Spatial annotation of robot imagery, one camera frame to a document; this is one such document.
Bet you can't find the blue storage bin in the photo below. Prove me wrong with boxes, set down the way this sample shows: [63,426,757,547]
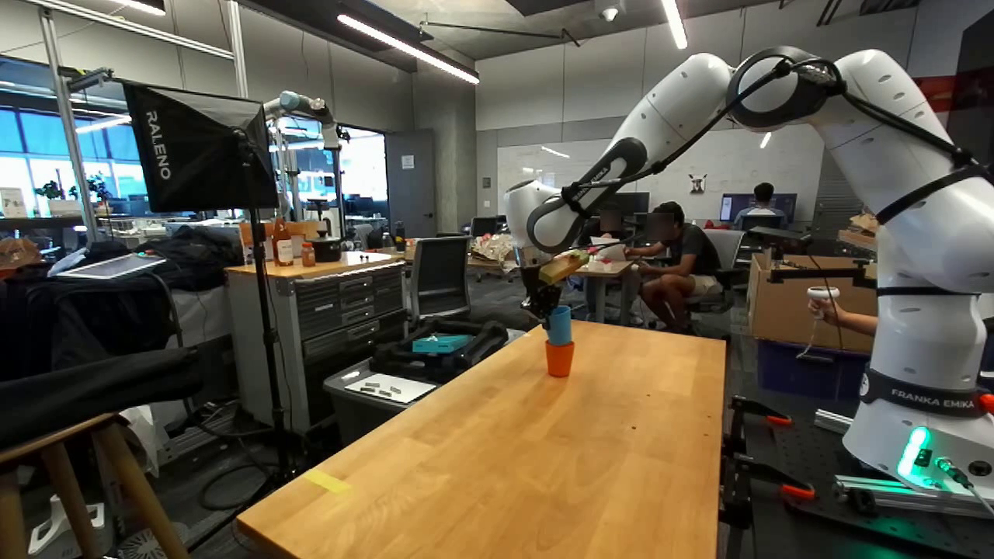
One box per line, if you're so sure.
[756,339,872,408]

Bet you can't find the blue lit computer monitor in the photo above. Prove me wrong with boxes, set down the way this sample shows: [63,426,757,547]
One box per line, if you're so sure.
[718,188,801,227]

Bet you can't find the bare forearm of person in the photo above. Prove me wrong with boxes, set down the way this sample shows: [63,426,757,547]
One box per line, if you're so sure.
[825,301,882,339]

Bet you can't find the large cardboard box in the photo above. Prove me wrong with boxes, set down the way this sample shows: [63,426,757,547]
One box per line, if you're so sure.
[746,252,882,361]

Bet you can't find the wooden stool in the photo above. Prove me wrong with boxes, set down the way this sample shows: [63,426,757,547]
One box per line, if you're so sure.
[0,408,196,559]

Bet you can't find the orange bottles on cabinet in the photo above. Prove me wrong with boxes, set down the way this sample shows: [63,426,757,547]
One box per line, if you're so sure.
[267,218,320,270]

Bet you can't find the yellow tape strip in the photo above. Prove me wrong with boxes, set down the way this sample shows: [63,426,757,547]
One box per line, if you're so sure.
[303,470,357,495]

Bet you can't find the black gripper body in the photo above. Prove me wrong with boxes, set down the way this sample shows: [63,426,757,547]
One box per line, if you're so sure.
[518,252,591,317]

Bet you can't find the red storage boxes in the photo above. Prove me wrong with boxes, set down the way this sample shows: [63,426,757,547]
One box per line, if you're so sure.
[920,73,966,117]

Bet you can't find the black light stand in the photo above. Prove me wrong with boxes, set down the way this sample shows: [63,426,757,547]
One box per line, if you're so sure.
[247,204,296,444]

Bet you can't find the grey door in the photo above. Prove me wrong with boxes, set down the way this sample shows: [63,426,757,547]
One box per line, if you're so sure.
[388,128,443,240]

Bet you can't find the orange plastic cup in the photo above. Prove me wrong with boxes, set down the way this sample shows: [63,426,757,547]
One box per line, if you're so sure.
[545,339,577,383]

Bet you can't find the long ceiling light strip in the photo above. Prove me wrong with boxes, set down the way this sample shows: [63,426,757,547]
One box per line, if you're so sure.
[334,9,484,91]

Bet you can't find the metal vertical pole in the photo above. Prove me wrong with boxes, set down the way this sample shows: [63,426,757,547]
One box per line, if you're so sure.
[36,5,105,249]

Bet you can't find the black cloth pile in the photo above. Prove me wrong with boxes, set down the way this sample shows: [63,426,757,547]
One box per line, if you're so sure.
[0,227,244,450]

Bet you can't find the blue plastic cup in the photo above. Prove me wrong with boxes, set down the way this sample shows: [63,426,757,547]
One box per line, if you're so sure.
[547,301,577,348]

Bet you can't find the black bag with teal item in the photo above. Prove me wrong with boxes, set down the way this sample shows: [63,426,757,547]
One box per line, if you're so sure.
[367,317,514,388]

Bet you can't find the black softbox light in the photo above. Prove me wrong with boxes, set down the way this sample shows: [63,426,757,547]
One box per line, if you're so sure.
[122,79,284,218]

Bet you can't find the black clamp with orange handle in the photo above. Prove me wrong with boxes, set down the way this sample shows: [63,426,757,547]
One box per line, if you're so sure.
[721,450,825,535]
[726,395,800,435]

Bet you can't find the person at computer monitor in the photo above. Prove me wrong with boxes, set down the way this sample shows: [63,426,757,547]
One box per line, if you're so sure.
[733,181,793,231]

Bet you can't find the short ceiling light strip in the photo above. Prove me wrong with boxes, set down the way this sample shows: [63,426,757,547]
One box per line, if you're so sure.
[660,0,693,52]

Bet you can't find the grey equipment case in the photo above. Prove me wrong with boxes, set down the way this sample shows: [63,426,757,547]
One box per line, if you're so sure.
[320,357,443,444]

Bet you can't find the white wall whiteboard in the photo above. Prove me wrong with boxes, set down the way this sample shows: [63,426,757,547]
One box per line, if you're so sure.
[490,137,624,218]

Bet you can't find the grey tool cabinet wood top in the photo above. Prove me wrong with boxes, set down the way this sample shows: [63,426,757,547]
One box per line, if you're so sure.
[225,249,410,436]

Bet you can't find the cluttered wooden work table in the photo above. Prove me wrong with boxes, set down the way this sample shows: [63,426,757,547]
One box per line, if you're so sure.
[469,231,638,326]

